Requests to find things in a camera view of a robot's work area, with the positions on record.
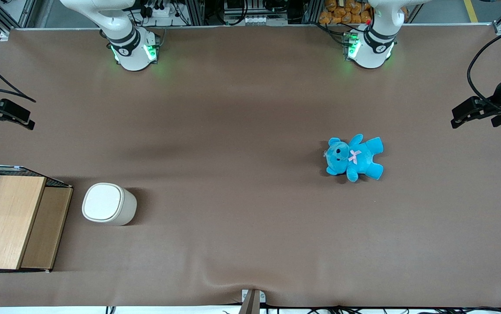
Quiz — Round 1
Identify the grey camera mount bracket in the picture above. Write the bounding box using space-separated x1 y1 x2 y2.
238 288 267 314

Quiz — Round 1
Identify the blue teddy bear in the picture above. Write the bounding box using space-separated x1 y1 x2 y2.
324 133 385 183

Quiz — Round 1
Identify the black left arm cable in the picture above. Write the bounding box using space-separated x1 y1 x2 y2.
467 24 501 110

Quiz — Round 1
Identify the light wooden box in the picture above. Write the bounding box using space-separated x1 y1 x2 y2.
0 164 74 274

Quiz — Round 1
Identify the brown table cloth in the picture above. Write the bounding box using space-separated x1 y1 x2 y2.
0 24 501 308

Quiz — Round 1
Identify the orange plush toys pile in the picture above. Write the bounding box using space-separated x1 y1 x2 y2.
319 0 409 25

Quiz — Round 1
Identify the white trash can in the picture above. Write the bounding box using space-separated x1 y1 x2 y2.
82 183 138 227

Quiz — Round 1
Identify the white power strip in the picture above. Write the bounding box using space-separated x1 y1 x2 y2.
142 0 177 19

